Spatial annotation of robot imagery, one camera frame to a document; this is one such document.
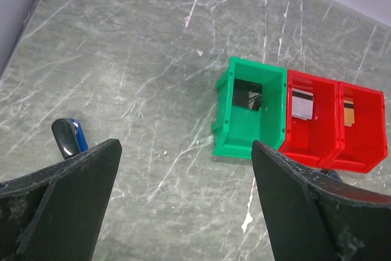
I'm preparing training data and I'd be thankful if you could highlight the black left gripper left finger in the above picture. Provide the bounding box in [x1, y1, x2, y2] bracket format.
[1, 139, 122, 260]

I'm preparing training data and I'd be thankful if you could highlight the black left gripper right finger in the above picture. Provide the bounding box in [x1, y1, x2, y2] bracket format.
[251, 141, 390, 260]

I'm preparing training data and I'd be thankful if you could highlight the blue leather card holder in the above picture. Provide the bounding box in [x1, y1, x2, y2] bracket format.
[320, 169, 342, 182]

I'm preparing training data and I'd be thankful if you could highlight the gold credit card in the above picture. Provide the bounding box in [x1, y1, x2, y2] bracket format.
[343, 100, 355, 127]

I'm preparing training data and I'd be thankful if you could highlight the silver credit card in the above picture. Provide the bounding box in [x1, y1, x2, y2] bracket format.
[292, 89, 313, 120]

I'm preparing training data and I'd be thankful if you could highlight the black credit card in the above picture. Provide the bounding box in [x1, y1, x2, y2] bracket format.
[232, 79, 262, 111]

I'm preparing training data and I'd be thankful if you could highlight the red plastic bin middle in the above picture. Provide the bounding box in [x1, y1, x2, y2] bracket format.
[279, 70, 340, 168]

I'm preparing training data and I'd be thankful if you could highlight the red plastic bin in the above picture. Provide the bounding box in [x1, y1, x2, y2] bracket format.
[279, 70, 340, 168]
[326, 81, 388, 174]

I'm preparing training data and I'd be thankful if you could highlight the red plastic bin right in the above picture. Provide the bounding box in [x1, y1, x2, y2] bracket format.
[326, 81, 388, 174]

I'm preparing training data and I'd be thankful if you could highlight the blue black handled tool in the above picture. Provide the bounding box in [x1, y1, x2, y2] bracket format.
[51, 118, 89, 160]

